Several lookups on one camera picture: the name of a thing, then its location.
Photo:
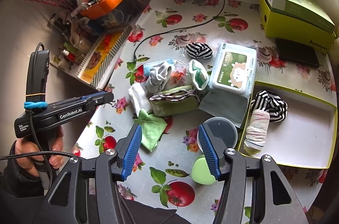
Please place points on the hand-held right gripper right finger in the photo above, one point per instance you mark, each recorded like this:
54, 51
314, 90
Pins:
208, 151

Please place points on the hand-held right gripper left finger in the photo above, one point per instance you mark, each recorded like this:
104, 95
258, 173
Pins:
131, 152

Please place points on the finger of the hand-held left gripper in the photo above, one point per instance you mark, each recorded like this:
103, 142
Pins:
103, 98

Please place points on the green cloth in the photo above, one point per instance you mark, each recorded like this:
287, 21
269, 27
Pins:
151, 131

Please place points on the person's left forearm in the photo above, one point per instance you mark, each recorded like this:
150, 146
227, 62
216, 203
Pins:
16, 187

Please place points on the person's left hand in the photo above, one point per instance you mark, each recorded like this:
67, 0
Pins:
57, 145

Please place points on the light green case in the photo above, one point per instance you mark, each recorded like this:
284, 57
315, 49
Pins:
201, 171

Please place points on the round container with grey lid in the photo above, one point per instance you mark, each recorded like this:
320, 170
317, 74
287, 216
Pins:
222, 131

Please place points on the tomato print tablecloth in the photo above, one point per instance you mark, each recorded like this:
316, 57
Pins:
174, 149

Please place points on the white towel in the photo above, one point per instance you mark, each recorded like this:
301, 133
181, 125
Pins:
137, 99

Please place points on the yellow striped box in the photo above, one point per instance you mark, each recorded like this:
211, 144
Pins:
100, 54

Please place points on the grey cloth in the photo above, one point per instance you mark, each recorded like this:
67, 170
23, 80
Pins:
225, 104

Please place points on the white red-striped sock roll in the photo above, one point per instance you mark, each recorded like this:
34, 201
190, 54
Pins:
255, 128

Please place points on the blue face mask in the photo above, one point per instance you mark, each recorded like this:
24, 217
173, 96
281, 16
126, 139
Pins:
147, 69

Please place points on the cluster of small bottles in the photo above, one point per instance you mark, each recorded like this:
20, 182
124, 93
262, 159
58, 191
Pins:
67, 51

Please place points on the grey sock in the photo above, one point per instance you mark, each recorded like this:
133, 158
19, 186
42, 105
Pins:
159, 75

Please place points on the green and white sock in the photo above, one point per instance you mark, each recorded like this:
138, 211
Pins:
198, 75

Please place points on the black and white striped cloth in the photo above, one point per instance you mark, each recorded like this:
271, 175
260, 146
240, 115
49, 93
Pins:
275, 107

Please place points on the orange print plastic bag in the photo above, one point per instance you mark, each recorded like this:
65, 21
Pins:
180, 75

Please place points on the wet wipes pack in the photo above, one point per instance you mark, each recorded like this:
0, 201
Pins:
233, 67

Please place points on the yellow-green box lid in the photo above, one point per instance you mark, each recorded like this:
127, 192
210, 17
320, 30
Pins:
299, 134

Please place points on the striped sock ball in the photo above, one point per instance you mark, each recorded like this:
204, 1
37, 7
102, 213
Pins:
198, 50

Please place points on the black notebook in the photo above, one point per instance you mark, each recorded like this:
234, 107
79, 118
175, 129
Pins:
296, 54

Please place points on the yellow cardboard box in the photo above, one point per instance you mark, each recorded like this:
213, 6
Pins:
286, 25

